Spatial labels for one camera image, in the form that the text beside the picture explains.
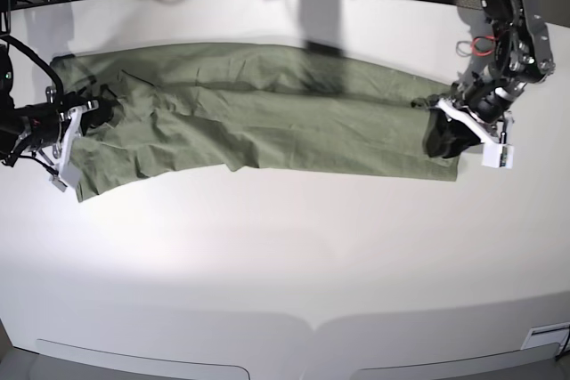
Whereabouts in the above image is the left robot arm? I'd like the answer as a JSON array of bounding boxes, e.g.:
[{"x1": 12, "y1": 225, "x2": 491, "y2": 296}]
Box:
[{"x1": 413, "y1": 0, "x2": 555, "y2": 168}]

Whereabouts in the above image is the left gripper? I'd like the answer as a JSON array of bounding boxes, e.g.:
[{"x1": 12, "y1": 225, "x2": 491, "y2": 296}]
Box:
[{"x1": 411, "y1": 72, "x2": 527, "y2": 158}]

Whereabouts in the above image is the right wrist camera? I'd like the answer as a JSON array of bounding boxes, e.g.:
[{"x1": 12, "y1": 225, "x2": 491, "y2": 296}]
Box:
[{"x1": 50, "y1": 164, "x2": 81, "y2": 192}]

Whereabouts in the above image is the white label sticker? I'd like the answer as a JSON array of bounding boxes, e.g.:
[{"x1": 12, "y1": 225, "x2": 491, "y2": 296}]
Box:
[{"x1": 521, "y1": 322, "x2": 569, "y2": 353}]

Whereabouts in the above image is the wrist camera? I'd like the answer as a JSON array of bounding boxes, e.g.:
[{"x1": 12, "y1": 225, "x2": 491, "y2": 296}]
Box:
[
  {"x1": 482, "y1": 143, "x2": 515, "y2": 169},
  {"x1": 50, "y1": 164, "x2": 81, "y2": 192}
]

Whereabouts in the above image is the green T-shirt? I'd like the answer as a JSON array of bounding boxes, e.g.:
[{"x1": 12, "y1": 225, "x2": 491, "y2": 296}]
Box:
[{"x1": 52, "y1": 43, "x2": 459, "y2": 202}]

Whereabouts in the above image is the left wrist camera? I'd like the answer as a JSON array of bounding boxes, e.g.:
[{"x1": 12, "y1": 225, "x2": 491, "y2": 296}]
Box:
[{"x1": 482, "y1": 143, "x2": 515, "y2": 169}]

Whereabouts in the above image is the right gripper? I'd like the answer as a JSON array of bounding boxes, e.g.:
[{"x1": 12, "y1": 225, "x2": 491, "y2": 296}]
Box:
[{"x1": 2, "y1": 86, "x2": 120, "y2": 177}]

